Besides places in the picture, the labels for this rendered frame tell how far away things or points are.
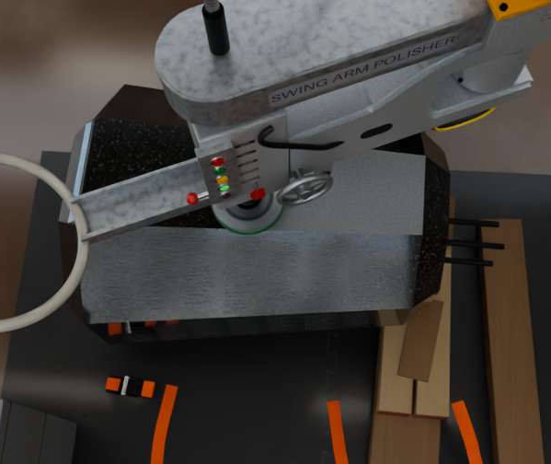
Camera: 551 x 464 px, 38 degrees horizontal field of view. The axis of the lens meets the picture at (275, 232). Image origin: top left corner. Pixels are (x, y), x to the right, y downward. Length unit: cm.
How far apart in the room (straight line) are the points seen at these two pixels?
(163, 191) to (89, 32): 175
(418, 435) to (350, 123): 146
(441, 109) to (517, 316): 129
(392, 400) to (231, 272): 82
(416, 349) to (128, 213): 125
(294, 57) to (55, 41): 234
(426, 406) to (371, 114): 134
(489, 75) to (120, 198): 99
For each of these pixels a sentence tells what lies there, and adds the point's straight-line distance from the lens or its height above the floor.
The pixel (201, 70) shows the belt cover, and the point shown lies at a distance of 158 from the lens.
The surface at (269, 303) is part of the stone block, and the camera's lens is 248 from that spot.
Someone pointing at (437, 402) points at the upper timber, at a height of 23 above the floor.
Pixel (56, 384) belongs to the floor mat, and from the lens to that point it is 326.
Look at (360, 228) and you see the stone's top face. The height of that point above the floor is 87.
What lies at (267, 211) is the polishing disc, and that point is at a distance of 232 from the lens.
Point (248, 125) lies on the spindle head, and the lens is 169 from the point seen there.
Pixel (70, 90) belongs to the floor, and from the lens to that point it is 367.
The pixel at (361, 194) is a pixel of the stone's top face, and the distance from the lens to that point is 240.
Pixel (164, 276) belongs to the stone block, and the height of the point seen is 75.
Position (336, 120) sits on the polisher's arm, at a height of 144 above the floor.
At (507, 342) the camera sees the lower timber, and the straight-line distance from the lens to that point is 314.
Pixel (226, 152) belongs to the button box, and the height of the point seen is 155.
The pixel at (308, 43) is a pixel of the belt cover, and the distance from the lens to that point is 160.
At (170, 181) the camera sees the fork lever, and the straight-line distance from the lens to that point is 217.
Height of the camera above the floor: 310
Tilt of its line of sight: 72 degrees down
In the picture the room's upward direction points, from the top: 6 degrees counter-clockwise
